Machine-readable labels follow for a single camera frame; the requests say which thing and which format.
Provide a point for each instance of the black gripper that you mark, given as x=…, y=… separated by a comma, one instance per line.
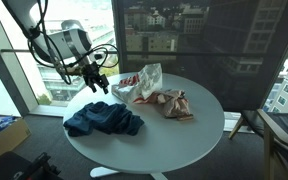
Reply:
x=91, y=72

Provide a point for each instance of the dark blue shirt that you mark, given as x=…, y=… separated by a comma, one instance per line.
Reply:
x=107, y=118

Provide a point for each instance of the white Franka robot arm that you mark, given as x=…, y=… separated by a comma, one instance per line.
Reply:
x=67, y=40

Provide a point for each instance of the black robot base board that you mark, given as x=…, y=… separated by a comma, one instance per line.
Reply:
x=10, y=168

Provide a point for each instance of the red white plastic bag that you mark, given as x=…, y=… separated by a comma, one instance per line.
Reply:
x=144, y=83

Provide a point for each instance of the grey window mullion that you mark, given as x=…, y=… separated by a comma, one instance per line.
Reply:
x=119, y=33

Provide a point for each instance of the brown crumpled snack bag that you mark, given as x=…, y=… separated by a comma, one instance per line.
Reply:
x=174, y=103

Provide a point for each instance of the wide grey window pillar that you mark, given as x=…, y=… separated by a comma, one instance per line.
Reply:
x=10, y=73

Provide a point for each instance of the grey window railing bar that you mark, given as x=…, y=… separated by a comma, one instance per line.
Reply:
x=184, y=53

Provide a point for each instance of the red black bar clamp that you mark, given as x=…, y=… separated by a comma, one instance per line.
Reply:
x=44, y=163

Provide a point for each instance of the blue package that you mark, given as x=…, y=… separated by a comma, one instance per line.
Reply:
x=4, y=121

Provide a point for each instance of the brown cardboard box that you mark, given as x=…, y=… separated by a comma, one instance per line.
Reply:
x=7, y=140

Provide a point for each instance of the dark mesh window blind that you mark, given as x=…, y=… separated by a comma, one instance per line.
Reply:
x=217, y=83

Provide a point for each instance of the dark seat cushion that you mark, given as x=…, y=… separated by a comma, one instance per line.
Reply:
x=284, y=126

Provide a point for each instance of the yellow wrist camera mount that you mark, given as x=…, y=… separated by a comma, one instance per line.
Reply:
x=74, y=70

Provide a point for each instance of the white table pedestal base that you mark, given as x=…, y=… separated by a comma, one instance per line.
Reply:
x=100, y=171

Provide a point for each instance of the light wooden chair frame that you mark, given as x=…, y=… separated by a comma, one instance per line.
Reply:
x=267, y=133

